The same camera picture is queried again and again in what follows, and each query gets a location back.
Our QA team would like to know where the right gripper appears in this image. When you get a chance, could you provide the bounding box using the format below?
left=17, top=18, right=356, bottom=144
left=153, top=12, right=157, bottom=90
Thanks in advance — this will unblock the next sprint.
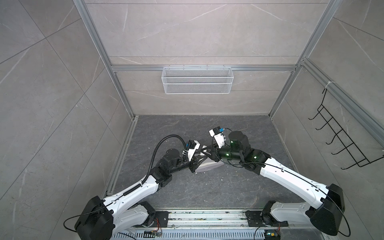
left=200, top=141, right=244, bottom=163

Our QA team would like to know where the grey purple envelope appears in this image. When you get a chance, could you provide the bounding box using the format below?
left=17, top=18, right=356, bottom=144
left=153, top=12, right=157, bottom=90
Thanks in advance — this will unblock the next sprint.
left=196, top=160, right=224, bottom=173

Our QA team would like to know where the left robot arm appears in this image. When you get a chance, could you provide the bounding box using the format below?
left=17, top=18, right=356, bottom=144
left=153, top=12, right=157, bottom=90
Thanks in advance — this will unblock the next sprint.
left=74, top=149, right=208, bottom=240

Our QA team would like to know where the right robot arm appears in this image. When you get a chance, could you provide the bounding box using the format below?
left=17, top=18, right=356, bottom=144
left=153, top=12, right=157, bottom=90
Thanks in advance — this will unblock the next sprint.
left=208, top=127, right=346, bottom=236

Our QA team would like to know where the aluminium rail frame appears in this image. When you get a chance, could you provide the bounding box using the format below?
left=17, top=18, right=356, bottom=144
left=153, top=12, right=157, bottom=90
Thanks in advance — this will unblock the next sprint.
left=131, top=209, right=331, bottom=230

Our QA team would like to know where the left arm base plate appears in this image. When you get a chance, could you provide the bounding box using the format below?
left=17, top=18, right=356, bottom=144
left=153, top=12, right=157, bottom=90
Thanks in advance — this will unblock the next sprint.
left=145, top=211, right=170, bottom=228

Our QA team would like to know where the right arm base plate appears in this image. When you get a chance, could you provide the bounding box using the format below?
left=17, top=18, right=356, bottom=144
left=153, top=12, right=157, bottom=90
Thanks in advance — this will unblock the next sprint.
left=245, top=211, right=270, bottom=227

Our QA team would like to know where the white vented cable duct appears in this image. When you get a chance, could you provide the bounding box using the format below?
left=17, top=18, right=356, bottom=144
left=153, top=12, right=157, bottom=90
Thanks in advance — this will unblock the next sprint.
left=111, top=229, right=266, bottom=240

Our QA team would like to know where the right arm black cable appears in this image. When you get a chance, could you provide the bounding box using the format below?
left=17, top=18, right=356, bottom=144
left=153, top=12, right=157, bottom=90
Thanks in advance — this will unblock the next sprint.
left=209, top=128, right=352, bottom=238

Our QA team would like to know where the black wire hook rack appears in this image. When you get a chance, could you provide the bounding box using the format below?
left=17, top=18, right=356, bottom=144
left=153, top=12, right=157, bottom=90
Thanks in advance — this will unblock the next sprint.
left=308, top=89, right=384, bottom=171

